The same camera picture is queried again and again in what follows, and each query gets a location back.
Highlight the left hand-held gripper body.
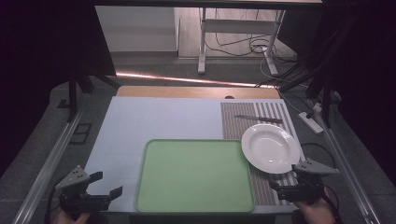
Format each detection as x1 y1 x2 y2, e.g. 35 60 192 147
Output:
55 164 112 220

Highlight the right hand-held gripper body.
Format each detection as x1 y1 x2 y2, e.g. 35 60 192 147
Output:
290 157 341 207

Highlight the person's right hand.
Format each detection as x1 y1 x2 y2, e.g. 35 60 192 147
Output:
293 188 338 224

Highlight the person's left hand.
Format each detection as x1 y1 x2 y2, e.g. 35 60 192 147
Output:
51 210 92 224

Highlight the white deep plate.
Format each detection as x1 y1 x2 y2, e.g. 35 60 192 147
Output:
240 123 302 175

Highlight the white power strip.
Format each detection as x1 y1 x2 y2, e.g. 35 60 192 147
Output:
297 110 325 135

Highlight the black metal stand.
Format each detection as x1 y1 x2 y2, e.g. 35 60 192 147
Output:
254 59 344 129
56 60 121 124

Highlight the striped woven placemat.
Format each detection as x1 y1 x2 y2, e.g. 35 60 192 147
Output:
219 101 306 207

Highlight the green plastic tray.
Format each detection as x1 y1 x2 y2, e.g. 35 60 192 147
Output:
134 138 256 215

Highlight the light blue table board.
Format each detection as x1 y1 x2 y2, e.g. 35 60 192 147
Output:
83 95 306 216

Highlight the dark curtain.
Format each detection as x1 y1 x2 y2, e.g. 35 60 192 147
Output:
276 0 396 188
0 0 118 178

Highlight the wooden table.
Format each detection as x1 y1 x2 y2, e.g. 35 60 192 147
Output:
115 85 281 100

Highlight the black looped cable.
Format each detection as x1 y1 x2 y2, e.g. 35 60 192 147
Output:
300 142 338 170

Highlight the aluminium rail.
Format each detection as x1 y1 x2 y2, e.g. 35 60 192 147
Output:
11 104 87 224
312 106 383 224

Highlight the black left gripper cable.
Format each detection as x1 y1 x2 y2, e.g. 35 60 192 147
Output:
44 186 64 224

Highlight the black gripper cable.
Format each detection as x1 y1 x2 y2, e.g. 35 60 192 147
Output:
323 184 343 224
44 186 64 224

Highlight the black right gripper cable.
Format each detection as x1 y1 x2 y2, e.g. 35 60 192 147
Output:
323 184 343 224

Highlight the black floor bracket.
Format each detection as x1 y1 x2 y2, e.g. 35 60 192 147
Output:
68 122 93 146

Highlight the knife with brown handle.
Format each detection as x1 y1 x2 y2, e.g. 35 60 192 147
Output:
233 114 284 125

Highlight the white power cable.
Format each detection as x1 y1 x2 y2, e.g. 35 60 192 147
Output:
259 54 312 116

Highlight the black floor cable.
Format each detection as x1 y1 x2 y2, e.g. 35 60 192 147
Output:
204 8 297 63

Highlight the white metal desk frame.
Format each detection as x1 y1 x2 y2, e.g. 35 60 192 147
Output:
197 7 287 77

